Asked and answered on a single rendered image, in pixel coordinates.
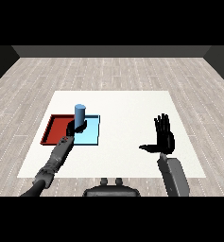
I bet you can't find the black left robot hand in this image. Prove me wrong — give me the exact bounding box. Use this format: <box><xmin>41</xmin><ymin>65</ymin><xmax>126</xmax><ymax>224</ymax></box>
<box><xmin>65</xmin><ymin>118</ymin><xmax>88</xmax><ymax>138</ymax></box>

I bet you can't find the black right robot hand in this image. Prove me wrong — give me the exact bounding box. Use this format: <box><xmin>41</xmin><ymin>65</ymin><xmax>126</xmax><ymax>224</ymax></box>
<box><xmin>138</xmin><ymin>113</ymin><xmax>176</xmax><ymax>155</ymax></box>

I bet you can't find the blue can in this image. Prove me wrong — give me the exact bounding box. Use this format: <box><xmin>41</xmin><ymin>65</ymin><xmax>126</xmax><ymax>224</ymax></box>
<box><xmin>74</xmin><ymin>104</ymin><xmax>87</xmax><ymax>130</ymax></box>

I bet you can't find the red shallow open box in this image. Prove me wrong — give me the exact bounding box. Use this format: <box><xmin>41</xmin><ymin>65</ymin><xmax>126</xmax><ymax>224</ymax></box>
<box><xmin>40</xmin><ymin>113</ymin><xmax>76</xmax><ymax>147</ymax></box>

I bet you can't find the light blue shallow open box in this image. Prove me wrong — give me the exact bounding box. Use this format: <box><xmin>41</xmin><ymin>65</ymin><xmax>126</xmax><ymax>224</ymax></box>
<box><xmin>73</xmin><ymin>114</ymin><xmax>101</xmax><ymax>147</ymax></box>

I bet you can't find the dark grey robot body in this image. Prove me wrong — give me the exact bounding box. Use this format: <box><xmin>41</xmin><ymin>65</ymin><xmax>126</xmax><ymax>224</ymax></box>
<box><xmin>82</xmin><ymin>178</ymin><xmax>142</xmax><ymax>198</ymax></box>

